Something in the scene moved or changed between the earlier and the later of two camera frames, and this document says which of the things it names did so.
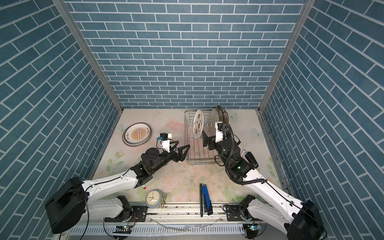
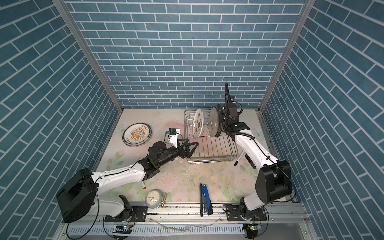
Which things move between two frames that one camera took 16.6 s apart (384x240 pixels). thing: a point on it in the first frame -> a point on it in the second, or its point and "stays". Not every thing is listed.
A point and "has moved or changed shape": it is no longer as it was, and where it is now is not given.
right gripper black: [207, 141] -> [223, 111]
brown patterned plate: [226, 118] has moved or changed shape
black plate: [220, 113] stays
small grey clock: [153, 198] stays
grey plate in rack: [214, 118] stays
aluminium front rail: [181, 215] stays
